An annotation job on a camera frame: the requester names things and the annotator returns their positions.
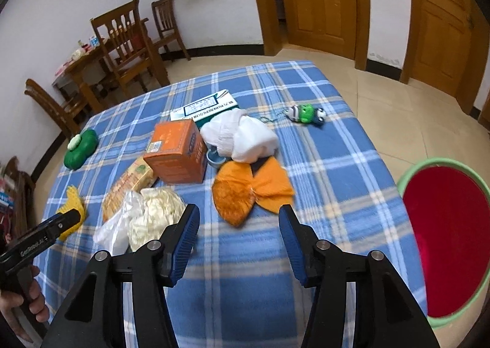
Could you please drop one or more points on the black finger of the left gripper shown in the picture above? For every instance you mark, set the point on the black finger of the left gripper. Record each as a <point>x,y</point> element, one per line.
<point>48,232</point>

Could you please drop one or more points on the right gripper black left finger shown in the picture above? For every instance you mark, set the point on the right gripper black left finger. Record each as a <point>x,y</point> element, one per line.
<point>92,314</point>

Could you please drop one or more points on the orange snack packet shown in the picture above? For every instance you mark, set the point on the orange snack packet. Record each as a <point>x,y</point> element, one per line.
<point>137,176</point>

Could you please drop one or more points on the orange cardboard box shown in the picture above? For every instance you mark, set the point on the orange cardboard box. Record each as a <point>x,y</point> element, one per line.
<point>177,153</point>

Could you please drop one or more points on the person's left hand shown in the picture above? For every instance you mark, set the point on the person's left hand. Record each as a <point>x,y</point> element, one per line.
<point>37,305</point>

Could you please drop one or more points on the green clover-shaped toy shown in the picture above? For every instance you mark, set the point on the green clover-shaped toy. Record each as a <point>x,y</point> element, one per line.
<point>80,148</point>

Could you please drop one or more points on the crumpled clear plastic bag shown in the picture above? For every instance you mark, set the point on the crumpled clear plastic bag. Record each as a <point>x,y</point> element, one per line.
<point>141,218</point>

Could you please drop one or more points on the side wooden chair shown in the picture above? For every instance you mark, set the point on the side wooden chair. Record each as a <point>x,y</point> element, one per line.
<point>63,114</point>

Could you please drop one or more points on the red bucket with green rim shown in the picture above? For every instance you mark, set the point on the red bucket with green rim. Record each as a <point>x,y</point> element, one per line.
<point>448,207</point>

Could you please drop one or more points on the wooden dining table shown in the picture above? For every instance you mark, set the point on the wooden dining table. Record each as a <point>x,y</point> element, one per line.
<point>96,67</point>

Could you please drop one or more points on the small blue dish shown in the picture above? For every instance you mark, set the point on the small blue dish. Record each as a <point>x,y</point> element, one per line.
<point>215,160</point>

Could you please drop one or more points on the orange fabric bow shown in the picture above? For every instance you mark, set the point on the orange fabric bow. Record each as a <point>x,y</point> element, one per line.
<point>236,189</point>

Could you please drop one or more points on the white and teal medicine box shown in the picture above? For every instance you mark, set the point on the white and teal medicine box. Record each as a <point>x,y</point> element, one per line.
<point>204,109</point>

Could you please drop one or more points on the blue plaid blanket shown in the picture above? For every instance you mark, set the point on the blue plaid blanket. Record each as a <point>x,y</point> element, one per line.
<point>239,289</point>

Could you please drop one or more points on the near wooden chair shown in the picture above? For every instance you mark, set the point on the near wooden chair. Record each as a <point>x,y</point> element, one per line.
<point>127,47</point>

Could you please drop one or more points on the white cloth bundle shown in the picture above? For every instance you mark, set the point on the white cloth bundle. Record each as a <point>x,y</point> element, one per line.
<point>235,135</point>

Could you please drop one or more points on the far wooden chair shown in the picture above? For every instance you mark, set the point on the far wooden chair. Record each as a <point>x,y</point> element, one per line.
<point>166,26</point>

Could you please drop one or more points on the right wooden door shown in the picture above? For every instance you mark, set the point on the right wooden door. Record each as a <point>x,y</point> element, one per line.
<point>447,48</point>

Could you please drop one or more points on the wooden door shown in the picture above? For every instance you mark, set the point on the wooden door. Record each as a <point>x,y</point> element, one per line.
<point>447,48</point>
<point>340,27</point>

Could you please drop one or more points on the left wooden door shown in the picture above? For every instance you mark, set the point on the left wooden door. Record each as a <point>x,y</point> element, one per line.
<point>340,27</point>

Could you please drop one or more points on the green frog toy keychain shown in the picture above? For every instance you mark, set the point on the green frog toy keychain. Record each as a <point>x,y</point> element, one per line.
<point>306,114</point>

